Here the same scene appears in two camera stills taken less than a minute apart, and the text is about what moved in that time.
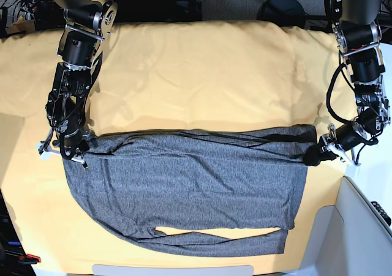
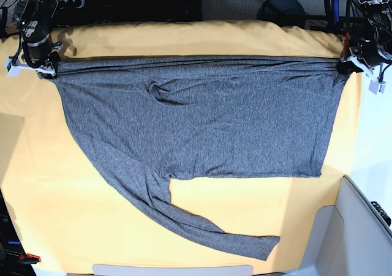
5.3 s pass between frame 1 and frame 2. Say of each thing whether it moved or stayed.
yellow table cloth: stayed
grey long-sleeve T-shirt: moved
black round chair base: stayed
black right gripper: moved
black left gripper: moved
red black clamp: stayed
